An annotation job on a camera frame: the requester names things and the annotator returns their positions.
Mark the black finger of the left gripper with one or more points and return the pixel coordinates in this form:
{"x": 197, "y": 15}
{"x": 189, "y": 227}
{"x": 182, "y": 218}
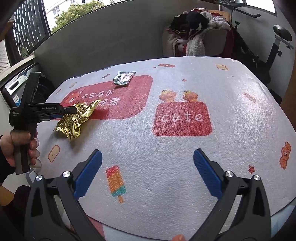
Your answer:
{"x": 68, "y": 110}

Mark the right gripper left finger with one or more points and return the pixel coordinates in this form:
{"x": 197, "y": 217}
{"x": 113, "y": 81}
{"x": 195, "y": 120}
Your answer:
{"x": 43, "y": 220}

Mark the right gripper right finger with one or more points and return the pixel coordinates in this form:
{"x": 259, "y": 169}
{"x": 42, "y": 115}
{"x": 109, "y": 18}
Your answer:
{"x": 252, "y": 220}

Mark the gold foil wrapper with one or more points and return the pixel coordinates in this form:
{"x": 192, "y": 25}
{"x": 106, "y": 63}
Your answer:
{"x": 70, "y": 124}

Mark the green red snack packet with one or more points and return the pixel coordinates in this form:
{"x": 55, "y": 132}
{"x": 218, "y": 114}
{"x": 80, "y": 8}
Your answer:
{"x": 123, "y": 78}

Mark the person's left hand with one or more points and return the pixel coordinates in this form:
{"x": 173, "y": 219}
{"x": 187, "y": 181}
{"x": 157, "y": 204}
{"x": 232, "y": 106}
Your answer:
{"x": 17, "y": 138}

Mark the grey washing machine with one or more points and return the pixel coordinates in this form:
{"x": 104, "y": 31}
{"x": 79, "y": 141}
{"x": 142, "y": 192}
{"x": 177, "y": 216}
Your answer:
{"x": 13, "y": 85}

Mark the geometric pattern folded mat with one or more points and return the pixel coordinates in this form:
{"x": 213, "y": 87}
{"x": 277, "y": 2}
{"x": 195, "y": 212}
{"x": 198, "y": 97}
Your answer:
{"x": 277, "y": 221}

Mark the white perforated air purifier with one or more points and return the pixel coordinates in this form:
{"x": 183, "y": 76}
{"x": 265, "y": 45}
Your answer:
{"x": 4, "y": 60}

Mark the white cartoon foam mat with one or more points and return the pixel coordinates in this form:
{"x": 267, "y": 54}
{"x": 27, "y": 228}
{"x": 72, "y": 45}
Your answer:
{"x": 148, "y": 130}

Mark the chair piled with clothes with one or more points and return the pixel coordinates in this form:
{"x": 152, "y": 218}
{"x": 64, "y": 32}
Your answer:
{"x": 199, "y": 32}

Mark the black exercise bike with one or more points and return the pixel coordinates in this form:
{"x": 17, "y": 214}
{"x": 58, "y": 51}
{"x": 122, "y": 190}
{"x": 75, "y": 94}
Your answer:
{"x": 257, "y": 19}

